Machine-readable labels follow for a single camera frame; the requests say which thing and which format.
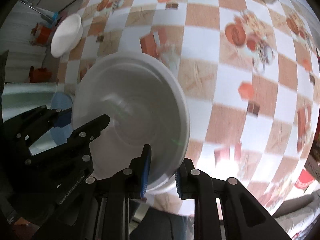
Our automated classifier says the large white bowl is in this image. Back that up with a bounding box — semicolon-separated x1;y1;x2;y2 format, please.
72;51;190;194

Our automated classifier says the blue plastic plate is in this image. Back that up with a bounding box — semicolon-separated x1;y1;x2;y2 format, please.
28;92;74;156

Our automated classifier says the red round container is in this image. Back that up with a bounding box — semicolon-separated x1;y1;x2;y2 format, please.
30;23;52;47

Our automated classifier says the checkered patterned tablecloth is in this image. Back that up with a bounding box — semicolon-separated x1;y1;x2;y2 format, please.
58;0;319;213

